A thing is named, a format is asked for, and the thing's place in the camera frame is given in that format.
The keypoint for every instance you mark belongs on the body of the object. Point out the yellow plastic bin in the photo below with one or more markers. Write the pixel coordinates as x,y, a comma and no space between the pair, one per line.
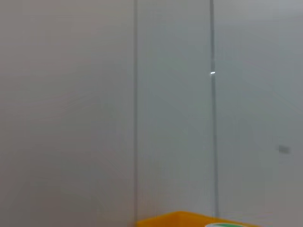
175,220

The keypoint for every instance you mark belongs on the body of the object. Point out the clear green label water bottle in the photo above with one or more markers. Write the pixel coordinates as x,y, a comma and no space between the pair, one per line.
222,225

